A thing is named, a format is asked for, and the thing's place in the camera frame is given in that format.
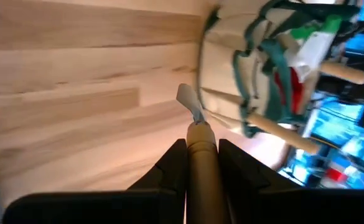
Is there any wide grey trowel wooden handle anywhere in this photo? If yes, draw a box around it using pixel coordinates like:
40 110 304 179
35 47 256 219
319 61 364 86

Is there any beige green-trimmed gardening bag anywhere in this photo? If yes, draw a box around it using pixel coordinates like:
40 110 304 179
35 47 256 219
196 0 362 140

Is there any narrow grey trowel wooden handle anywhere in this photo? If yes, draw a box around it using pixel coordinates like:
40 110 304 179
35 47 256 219
246 111 322 156

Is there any pale-bladed trowel wooden handle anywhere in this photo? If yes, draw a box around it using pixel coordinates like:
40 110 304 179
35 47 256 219
175 83 232 224

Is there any red garden glove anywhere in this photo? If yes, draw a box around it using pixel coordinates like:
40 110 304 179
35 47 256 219
273 66 306 115

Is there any green white spray bottle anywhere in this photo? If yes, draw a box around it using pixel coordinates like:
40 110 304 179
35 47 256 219
277 14 346 82

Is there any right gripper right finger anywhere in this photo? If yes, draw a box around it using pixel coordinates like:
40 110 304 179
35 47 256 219
218 138 364 224

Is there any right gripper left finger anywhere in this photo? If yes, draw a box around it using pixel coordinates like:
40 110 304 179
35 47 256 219
2 138 189 224

